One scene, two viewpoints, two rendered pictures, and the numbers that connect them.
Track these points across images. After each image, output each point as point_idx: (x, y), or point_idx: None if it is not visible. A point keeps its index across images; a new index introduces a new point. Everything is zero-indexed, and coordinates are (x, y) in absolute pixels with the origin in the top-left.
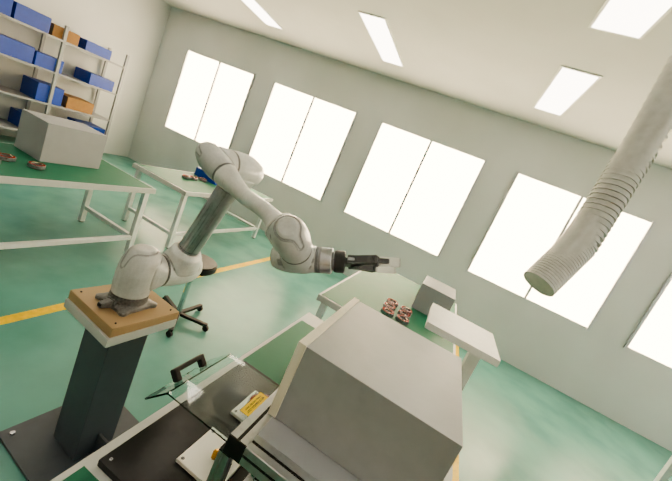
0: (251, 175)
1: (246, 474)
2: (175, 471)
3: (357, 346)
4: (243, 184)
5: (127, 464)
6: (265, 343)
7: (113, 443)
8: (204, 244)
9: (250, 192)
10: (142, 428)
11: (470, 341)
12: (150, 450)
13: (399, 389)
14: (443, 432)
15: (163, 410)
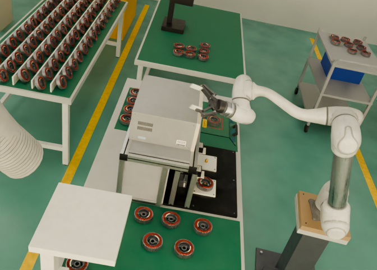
0: (331, 130)
1: None
2: (213, 155)
3: (185, 92)
4: (306, 109)
5: (228, 152)
6: (241, 248)
7: (239, 159)
8: (330, 196)
9: (291, 103)
10: (237, 166)
11: (85, 194)
12: (226, 158)
13: (165, 83)
14: (150, 76)
15: (239, 175)
